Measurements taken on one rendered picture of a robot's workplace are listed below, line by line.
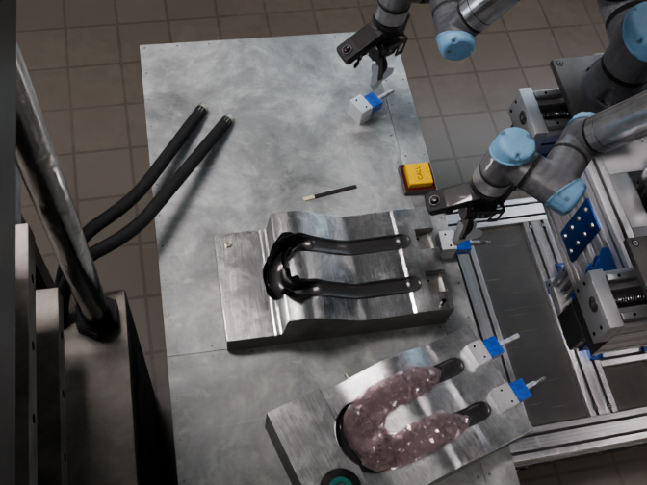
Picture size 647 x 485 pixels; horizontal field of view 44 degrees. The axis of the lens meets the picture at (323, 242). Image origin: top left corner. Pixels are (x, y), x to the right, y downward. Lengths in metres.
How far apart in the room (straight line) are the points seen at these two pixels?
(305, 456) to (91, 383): 0.50
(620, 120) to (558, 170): 0.14
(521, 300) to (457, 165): 0.69
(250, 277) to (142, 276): 1.01
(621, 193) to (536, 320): 0.74
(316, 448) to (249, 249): 0.48
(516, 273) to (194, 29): 1.62
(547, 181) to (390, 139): 0.65
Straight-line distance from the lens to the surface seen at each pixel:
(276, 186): 1.95
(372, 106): 2.06
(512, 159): 1.51
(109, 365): 1.79
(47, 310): 1.58
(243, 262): 1.78
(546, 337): 2.59
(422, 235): 1.86
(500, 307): 2.58
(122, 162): 2.97
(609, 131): 1.55
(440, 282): 1.82
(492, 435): 1.73
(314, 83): 2.15
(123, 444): 1.74
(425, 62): 3.34
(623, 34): 1.87
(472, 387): 1.75
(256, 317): 1.73
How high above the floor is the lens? 2.46
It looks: 61 degrees down
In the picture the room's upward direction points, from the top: 12 degrees clockwise
